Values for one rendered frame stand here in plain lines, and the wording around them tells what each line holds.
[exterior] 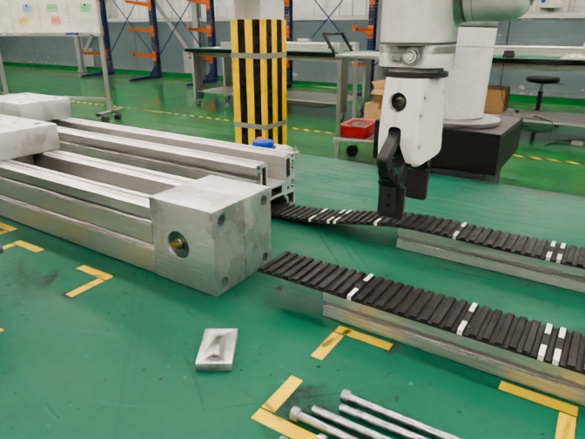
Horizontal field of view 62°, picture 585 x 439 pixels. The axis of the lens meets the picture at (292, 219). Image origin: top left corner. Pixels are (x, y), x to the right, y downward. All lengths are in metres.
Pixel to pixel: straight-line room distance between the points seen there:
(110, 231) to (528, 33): 7.78
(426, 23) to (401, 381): 0.36
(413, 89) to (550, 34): 7.60
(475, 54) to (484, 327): 0.70
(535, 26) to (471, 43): 7.13
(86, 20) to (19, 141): 5.48
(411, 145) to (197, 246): 0.26
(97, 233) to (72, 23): 5.79
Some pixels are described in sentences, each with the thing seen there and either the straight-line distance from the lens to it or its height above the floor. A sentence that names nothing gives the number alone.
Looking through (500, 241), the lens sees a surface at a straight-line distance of 0.61.
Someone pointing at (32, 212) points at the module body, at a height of 0.81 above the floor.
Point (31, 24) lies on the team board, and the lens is 6.70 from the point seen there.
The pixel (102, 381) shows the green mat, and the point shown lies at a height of 0.78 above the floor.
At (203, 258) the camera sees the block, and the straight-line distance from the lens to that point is 0.51.
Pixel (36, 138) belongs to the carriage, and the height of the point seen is 0.89.
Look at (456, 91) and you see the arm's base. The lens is 1.05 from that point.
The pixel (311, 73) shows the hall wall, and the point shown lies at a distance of 9.42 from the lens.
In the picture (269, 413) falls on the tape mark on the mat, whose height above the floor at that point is 0.78.
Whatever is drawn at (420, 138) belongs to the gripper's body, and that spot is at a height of 0.93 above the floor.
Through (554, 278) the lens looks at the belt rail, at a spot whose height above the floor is 0.79.
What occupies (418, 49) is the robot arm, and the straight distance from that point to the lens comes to 0.56.
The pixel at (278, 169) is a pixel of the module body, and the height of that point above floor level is 0.84.
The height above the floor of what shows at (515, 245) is 0.81.
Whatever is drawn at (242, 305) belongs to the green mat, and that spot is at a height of 0.78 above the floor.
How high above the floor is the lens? 1.04
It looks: 22 degrees down
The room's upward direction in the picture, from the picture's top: straight up
